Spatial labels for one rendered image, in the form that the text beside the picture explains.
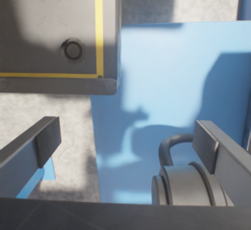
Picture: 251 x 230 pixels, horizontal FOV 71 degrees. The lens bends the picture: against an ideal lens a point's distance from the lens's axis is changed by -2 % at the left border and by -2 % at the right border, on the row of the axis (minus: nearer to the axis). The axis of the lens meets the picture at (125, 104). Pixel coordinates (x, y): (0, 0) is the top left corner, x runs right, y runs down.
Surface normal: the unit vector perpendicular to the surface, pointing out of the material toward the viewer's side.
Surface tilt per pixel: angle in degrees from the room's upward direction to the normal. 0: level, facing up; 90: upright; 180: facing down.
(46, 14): 0
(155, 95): 0
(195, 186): 71
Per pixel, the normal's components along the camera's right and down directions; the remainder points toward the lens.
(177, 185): -0.04, -0.82
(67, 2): -0.03, 0.28
